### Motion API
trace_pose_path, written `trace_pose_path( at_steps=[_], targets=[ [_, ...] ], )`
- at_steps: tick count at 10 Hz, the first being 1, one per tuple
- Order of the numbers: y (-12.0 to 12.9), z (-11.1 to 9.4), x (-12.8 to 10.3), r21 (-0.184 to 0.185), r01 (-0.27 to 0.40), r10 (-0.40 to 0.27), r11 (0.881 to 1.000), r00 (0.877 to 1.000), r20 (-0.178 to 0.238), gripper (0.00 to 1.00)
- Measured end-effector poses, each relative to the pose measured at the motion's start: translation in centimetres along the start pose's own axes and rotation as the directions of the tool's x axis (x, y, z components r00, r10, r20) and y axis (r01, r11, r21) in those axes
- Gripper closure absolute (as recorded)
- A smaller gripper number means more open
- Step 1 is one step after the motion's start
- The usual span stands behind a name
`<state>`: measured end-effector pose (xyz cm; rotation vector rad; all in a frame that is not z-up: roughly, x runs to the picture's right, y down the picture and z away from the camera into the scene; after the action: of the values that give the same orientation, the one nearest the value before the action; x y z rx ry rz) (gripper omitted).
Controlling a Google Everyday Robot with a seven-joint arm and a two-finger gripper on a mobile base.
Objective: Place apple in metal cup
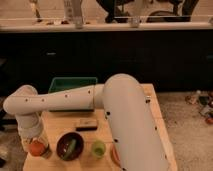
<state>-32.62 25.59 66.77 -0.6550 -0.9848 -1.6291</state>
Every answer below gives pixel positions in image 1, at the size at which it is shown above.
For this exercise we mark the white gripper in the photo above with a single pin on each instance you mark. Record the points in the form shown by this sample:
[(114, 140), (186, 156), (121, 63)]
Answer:
[(42, 138)]

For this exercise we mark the red apple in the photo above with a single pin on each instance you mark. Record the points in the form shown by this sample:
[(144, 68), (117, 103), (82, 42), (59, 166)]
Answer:
[(36, 148)]

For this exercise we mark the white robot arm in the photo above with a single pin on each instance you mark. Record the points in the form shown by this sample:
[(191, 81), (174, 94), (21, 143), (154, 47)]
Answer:
[(124, 102)]

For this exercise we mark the small green cup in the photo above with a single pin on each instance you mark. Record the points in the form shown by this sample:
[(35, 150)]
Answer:
[(98, 149)]

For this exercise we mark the dark brown bowl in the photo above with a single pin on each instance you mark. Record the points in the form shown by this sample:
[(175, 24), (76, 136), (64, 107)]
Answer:
[(63, 143)]

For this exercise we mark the green cucumber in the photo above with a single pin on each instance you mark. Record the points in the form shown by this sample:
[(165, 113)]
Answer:
[(70, 149)]

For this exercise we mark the green plastic bin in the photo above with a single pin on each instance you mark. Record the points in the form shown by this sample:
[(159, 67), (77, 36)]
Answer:
[(66, 83)]

